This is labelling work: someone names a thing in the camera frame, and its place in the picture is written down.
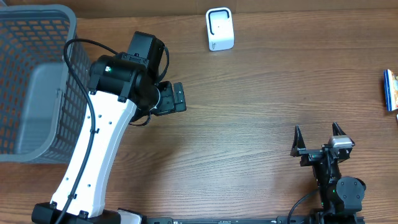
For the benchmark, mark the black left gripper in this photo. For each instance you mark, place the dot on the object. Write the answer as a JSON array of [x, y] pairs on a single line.
[[170, 104]]

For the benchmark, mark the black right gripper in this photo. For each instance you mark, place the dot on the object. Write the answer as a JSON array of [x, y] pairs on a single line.
[[310, 155]]

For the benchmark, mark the yellow snack bag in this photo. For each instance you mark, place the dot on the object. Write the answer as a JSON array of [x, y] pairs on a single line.
[[391, 89]]

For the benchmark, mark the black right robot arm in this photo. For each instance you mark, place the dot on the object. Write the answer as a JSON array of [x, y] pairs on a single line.
[[341, 197]]

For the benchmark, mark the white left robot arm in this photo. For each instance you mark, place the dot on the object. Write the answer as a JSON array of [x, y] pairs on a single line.
[[123, 88]]

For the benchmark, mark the white barcode scanner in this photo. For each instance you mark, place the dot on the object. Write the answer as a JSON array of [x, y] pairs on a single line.
[[219, 24]]

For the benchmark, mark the dark grey plastic basket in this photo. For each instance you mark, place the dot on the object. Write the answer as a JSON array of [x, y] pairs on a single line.
[[42, 107]]

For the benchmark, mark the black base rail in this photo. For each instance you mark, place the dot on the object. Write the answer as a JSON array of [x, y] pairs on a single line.
[[217, 221]]

